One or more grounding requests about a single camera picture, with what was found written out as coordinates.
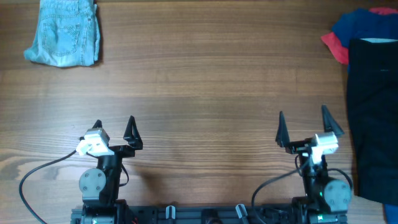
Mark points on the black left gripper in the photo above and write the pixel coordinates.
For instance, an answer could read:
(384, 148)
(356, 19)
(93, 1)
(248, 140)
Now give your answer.
(134, 141)

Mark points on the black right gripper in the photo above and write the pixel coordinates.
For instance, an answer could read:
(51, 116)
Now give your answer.
(281, 139)

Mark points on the light blue denim shorts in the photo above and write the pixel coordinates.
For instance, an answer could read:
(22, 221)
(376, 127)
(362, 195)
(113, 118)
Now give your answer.
(67, 34)

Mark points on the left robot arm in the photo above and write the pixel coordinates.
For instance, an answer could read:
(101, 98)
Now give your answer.
(100, 185)

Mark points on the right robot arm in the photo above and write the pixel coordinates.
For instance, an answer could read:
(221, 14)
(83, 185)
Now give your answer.
(326, 198)

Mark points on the black garment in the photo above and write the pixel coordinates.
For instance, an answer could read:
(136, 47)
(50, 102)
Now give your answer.
(372, 114)

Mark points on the blue garment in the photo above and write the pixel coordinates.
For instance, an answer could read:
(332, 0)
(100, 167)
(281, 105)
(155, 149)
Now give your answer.
(363, 24)

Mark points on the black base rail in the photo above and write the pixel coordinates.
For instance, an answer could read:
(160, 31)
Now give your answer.
(273, 213)

